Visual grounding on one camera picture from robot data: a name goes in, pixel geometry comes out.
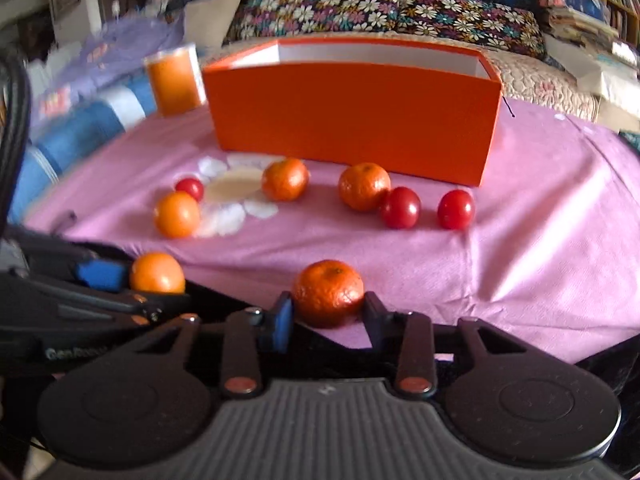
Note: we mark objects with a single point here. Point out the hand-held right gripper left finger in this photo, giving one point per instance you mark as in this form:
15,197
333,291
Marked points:
283,327

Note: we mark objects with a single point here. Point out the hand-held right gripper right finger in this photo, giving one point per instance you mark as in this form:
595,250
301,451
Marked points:
374,317

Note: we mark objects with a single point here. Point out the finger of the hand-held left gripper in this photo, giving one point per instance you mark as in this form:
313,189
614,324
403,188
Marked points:
150,305
100,275

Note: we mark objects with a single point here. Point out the tangerine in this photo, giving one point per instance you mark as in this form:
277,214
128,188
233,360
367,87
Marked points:
327,290
285,180
364,186
157,272
176,215

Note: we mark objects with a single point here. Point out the orange cardboard box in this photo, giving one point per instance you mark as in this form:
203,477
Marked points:
350,120

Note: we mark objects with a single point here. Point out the small red tomato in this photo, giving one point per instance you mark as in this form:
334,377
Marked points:
190,189

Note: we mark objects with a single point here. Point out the blue white striped blanket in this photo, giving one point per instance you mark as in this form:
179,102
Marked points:
75,130

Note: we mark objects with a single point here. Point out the pink tablecloth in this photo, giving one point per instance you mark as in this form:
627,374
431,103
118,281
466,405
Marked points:
525,240

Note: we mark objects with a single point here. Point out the orange plastic cup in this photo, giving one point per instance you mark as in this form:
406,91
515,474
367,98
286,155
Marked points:
175,82

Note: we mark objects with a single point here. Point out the purple cloth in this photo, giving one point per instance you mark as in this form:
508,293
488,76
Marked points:
125,40

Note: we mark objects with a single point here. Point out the beige pillow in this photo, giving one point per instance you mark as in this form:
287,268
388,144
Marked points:
210,20

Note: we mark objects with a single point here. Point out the white cloth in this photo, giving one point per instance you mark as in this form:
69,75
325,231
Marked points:
615,80

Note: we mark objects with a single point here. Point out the stack of books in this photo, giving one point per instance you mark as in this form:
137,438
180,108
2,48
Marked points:
580,25

